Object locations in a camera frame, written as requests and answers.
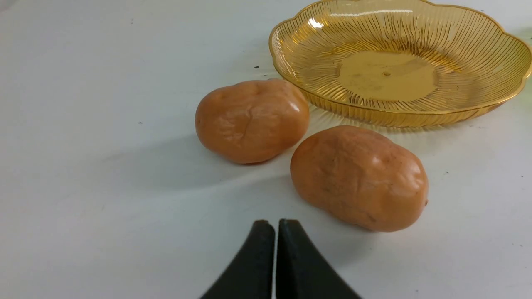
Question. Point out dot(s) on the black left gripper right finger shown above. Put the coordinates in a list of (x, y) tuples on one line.
[(301, 271)]

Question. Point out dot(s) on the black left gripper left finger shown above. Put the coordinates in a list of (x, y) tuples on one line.
[(250, 273)]

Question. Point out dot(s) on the potato farther from amber plate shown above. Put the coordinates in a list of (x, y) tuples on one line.
[(360, 177)]

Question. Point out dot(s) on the potato nearer the amber plate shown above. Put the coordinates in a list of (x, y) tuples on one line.
[(252, 121)]

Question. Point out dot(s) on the amber ribbed plastic plate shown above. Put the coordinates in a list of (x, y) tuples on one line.
[(400, 63)]

